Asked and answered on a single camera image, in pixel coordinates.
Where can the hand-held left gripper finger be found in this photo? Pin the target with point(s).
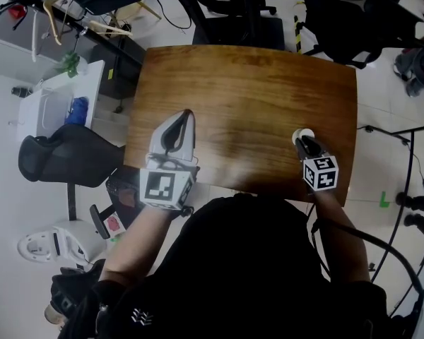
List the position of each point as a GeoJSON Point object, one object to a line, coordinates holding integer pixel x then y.
{"type": "Point", "coordinates": [191, 143]}
{"type": "Point", "coordinates": [157, 140]}

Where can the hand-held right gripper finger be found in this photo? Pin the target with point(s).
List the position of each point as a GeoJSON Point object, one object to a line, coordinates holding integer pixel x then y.
{"type": "Point", "coordinates": [299, 148]}
{"type": "Point", "coordinates": [314, 148]}

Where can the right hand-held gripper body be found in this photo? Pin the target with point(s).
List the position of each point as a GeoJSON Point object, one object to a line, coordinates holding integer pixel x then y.
{"type": "Point", "coordinates": [321, 175]}

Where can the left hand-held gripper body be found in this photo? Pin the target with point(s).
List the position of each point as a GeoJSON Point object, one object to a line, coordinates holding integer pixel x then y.
{"type": "Point", "coordinates": [155, 189]}

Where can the white paper cup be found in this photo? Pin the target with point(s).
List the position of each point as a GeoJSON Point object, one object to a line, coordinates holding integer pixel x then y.
{"type": "Point", "coordinates": [305, 132]}

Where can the person's left forearm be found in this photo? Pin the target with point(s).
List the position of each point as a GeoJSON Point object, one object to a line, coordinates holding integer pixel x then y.
{"type": "Point", "coordinates": [134, 245]}

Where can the person's right forearm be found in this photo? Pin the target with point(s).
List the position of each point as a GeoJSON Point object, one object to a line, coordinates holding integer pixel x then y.
{"type": "Point", "coordinates": [346, 242]}

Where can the black keyboard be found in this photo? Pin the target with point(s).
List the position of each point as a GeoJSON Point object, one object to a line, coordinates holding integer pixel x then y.
{"type": "Point", "coordinates": [114, 185]}

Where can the pink floor item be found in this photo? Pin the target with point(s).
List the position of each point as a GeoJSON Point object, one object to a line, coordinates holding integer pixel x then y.
{"type": "Point", "coordinates": [114, 224]}

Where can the green floor item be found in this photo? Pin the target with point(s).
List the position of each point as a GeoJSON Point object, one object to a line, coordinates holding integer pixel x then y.
{"type": "Point", "coordinates": [117, 238]}

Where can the black armrest chair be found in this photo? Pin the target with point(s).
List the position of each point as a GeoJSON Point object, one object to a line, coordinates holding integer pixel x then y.
{"type": "Point", "coordinates": [99, 221]}

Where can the black low cabinet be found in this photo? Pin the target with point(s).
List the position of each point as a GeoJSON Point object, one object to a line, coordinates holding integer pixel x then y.
{"type": "Point", "coordinates": [127, 72]}

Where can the white round plastic device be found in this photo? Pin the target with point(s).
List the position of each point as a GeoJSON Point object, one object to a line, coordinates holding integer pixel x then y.
{"type": "Point", "coordinates": [88, 235]}

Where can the black mesh office chair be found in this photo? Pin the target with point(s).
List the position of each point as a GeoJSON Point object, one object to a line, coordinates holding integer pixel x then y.
{"type": "Point", "coordinates": [74, 154]}

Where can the blue cloth bundle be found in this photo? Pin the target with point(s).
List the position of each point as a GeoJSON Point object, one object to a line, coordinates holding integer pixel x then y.
{"type": "Point", "coordinates": [77, 111]}

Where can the white side table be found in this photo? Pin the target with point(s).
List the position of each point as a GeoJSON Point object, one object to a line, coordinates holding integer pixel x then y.
{"type": "Point", "coordinates": [88, 80]}

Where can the person's black clothed body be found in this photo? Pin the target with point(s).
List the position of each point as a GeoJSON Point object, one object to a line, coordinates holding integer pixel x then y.
{"type": "Point", "coordinates": [233, 267]}

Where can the yellow black striped bar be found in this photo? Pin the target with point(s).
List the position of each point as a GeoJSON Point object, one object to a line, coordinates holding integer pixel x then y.
{"type": "Point", "coordinates": [298, 37]}

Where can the wooden coat hanger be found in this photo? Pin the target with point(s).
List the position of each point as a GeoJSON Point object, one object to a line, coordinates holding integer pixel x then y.
{"type": "Point", "coordinates": [116, 32]}
{"type": "Point", "coordinates": [52, 23]}

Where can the green potted plant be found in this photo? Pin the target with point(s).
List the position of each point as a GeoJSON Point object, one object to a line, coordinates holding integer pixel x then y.
{"type": "Point", "coordinates": [69, 64]}

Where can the black coat rack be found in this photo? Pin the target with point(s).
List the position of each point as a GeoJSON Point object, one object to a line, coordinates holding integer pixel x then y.
{"type": "Point", "coordinates": [92, 34]}

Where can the yellow wooden stool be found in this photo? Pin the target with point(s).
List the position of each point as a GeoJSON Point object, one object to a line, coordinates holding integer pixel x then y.
{"type": "Point", "coordinates": [145, 7]}

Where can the small black cylinder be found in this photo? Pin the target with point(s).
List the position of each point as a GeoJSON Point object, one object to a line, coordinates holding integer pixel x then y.
{"type": "Point", "coordinates": [19, 91]}

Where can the white tall cabinet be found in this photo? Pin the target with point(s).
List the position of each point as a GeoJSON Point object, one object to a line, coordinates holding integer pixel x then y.
{"type": "Point", "coordinates": [14, 37]}

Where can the red paper ornament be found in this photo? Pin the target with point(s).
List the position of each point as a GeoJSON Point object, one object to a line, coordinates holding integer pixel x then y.
{"type": "Point", "coordinates": [17, 12]}

